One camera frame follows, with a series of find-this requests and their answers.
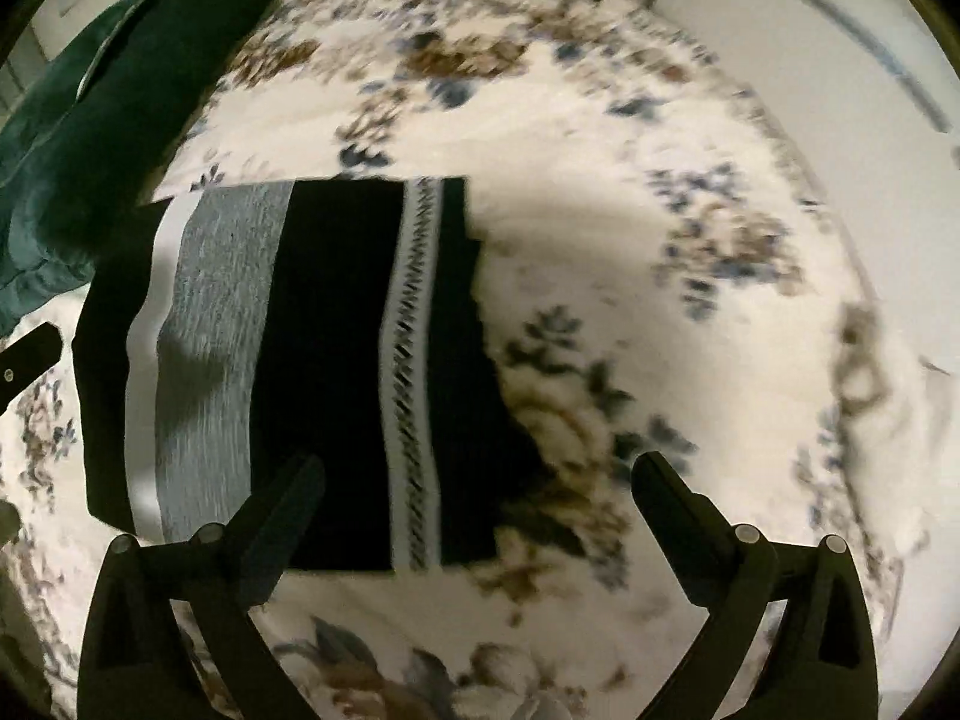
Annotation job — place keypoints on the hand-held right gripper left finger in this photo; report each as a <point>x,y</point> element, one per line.
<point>274,540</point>

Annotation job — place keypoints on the dark green quilt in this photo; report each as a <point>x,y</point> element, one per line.
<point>172,75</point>

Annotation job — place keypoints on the dark green pillow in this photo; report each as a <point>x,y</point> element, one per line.
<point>52,90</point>

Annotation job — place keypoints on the white headboard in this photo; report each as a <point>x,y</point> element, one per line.
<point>825,90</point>

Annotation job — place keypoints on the floral blanket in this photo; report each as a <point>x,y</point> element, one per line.
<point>600,315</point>

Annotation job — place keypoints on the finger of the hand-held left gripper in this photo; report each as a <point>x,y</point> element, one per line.
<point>26,364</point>

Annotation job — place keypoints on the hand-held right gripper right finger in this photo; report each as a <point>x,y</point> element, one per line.
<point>675,532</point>

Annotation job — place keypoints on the striped knit sweater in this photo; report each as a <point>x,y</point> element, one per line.
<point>330,360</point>

